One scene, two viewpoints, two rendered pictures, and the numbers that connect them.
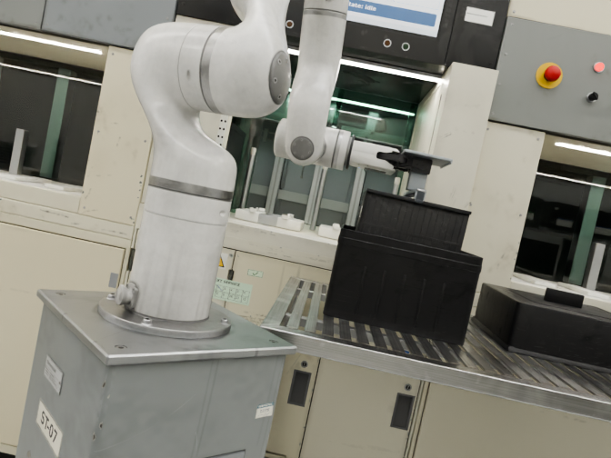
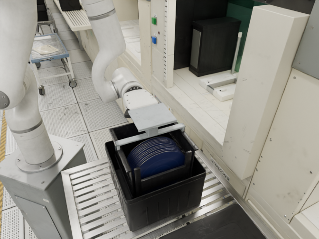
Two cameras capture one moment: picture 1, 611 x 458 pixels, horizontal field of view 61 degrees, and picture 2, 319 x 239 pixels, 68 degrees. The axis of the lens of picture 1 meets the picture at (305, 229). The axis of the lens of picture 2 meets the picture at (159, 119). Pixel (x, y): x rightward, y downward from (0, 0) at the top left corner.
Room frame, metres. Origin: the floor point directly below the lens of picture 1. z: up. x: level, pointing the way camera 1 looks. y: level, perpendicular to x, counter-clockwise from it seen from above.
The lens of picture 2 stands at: (0.87, -0.73, 1.53)
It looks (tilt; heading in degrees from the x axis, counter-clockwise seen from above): 37 degrees down; 62
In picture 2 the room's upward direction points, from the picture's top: straight up
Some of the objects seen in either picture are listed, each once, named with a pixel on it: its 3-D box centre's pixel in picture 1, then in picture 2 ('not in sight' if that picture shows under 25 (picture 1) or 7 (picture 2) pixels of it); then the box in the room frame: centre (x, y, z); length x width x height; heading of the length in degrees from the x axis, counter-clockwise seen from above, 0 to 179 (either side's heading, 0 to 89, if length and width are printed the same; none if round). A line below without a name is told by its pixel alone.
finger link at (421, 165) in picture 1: (415, 164); not in sight; (1.08, -0.20, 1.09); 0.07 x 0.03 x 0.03; 86
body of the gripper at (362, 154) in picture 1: (370, 156); (139, 102); (1.13, -0.11, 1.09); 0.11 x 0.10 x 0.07; 86
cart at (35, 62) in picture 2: not in sight; (51, 60); (1.00, 2.63, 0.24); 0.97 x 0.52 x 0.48; 90
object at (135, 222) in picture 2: (395, 277); (152, 172); (1.12, -0.21, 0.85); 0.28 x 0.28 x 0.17; 86
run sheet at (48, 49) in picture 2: not in sight; (45, 49); (0.97, 2.45, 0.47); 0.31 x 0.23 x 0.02; 109
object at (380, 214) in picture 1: (405, 228); (151, 151); (1.12, -0.21, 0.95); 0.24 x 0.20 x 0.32; 176
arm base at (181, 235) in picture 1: (178, 255); (33, 141); (0.75, 0.17, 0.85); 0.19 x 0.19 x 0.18
